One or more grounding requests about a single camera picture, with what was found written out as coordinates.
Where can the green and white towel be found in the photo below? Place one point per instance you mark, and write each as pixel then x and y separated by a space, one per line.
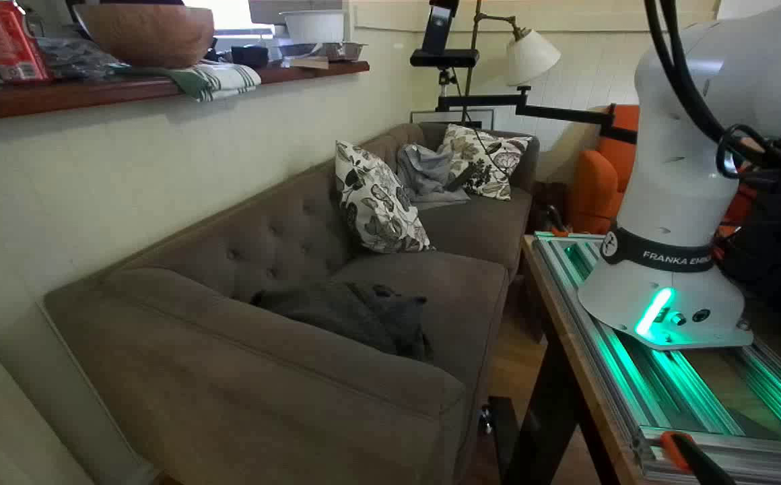
pixel 217 78

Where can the small floral patterned pillow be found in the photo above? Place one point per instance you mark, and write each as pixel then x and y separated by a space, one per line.
pixel 485 163

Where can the small grey bowl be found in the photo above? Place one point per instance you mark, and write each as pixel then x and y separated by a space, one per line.
pixel 346 50

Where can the floor lamp with white shade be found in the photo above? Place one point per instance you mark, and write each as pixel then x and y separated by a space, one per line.
pixel 530 54

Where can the dark grey cloth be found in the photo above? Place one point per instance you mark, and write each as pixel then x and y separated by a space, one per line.
pixel 353 314

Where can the large floral patterned pillow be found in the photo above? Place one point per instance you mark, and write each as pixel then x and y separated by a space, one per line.
pixel 378 206

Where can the dark crinkled packet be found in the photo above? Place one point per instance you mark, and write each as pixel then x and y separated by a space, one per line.
pixel 75 59

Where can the light grey blanket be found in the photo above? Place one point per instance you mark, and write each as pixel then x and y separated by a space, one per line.
pixel 424 177

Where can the red cardboard box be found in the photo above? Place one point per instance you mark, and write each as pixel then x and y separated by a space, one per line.
pixel 8 42

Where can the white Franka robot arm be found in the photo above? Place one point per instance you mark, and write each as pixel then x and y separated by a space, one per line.
pixel 676 179

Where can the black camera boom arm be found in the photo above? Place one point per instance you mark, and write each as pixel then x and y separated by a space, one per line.
pixel 560 111

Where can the aluminium frame robot table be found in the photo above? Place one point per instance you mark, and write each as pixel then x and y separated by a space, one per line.
pixel 676 395

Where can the orange armchair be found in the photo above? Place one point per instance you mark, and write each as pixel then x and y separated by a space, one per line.
pixel 596 183

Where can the brown tufted fabric sofa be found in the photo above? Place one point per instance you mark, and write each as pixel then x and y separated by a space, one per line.
pixel 230 395

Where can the wooden wall shelf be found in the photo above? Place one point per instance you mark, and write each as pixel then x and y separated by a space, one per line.
pixel 67 94

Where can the small dark cup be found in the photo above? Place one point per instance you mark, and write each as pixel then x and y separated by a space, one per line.
pixel 249 54

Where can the large wooden bowl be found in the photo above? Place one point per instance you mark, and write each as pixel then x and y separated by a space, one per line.
pixel 149 35

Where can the white pot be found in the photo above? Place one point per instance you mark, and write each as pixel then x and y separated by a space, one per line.
pixel 312 26

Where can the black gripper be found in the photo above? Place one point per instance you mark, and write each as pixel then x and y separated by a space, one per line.
pixel 443 18

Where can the black camera bar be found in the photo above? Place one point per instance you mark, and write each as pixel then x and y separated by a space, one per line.
pixel 446 58

